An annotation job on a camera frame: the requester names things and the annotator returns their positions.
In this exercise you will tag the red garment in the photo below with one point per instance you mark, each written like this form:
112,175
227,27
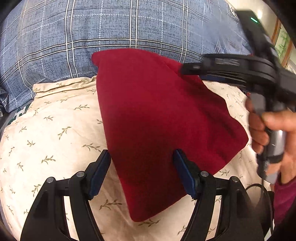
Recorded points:
149,109

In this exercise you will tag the cream leaf-print pillow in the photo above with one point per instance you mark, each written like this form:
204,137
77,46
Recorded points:
60,134

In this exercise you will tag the blue plaid pillow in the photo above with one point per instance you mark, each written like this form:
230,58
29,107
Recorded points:
50,41

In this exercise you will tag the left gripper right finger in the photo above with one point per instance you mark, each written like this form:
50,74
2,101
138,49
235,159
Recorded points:
236,221

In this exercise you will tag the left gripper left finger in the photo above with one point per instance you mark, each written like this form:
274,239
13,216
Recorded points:
47,217

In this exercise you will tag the person's right hand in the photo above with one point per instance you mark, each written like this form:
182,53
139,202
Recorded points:
284,121

